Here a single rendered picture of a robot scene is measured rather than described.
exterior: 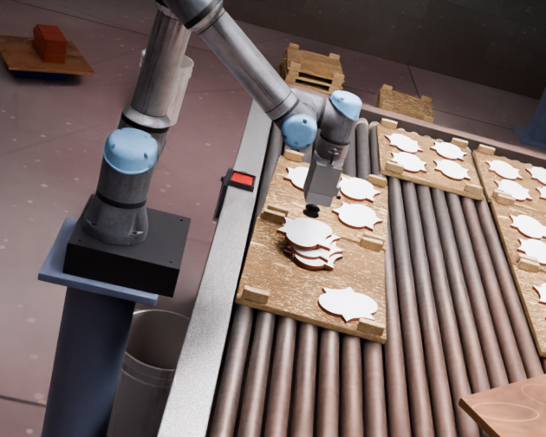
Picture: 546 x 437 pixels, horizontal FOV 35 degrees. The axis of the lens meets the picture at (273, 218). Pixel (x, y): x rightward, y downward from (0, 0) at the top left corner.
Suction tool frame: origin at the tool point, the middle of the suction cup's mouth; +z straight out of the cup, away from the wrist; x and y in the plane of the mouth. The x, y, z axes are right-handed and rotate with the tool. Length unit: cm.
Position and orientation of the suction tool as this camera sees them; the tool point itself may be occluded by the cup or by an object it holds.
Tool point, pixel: (310, 213)
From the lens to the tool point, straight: 212.4
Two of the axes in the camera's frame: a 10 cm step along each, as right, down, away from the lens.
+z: -2.5, 8.5, 4.6
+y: -0.3, -4.8, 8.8
